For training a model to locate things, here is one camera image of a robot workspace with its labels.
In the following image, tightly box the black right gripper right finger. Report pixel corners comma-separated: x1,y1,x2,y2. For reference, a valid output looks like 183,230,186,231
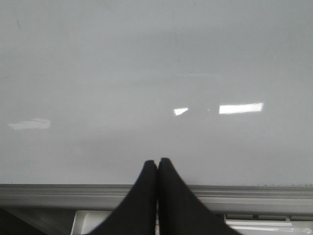
157,158,239,235

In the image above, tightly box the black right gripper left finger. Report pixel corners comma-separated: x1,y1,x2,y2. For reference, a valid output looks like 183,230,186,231
89,160,157,235

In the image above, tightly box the white tray below whiteboard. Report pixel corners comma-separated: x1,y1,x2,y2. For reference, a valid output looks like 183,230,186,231
71,211,313,235

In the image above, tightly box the white whiteboard with aluminium frame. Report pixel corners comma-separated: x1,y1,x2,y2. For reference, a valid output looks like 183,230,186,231
0,0,313,215

